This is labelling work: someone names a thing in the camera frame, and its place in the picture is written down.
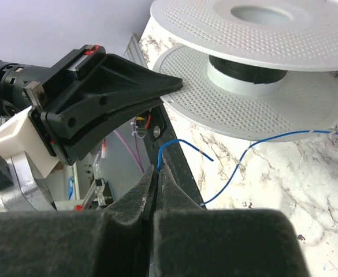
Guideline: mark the white perforated cable spool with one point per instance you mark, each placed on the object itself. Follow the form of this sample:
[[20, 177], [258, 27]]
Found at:
[[253, 69]]

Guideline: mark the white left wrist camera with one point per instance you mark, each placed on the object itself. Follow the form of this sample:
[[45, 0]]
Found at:
[[24, 164]]

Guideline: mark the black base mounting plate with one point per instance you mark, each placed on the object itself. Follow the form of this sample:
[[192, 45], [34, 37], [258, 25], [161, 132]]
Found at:
[[160, 131]]

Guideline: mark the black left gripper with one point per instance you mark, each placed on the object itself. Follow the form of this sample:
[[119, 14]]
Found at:
[[94, 90]]

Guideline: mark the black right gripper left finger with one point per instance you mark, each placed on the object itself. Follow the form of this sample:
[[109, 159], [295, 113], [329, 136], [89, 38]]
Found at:
[[115, 241]]

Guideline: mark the aluminium frame rail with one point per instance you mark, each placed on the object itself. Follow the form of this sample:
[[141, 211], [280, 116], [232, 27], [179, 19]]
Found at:
[[133, 51]]

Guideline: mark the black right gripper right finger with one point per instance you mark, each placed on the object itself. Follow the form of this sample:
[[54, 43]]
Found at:
[[192, 241]]

